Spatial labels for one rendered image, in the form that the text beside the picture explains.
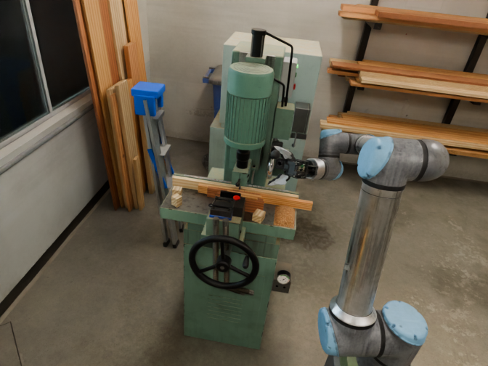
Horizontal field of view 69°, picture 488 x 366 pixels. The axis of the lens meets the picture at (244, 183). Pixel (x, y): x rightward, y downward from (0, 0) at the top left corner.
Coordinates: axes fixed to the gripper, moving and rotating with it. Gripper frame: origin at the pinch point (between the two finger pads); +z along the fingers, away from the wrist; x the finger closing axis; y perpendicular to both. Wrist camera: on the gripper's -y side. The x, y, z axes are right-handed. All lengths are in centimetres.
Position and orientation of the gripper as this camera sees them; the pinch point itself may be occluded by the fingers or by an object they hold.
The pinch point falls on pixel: (269, 165)
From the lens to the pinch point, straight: 137.7
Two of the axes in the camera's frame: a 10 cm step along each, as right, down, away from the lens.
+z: -8.2, -0.2, -5.8
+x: -1.4, 9.8, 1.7
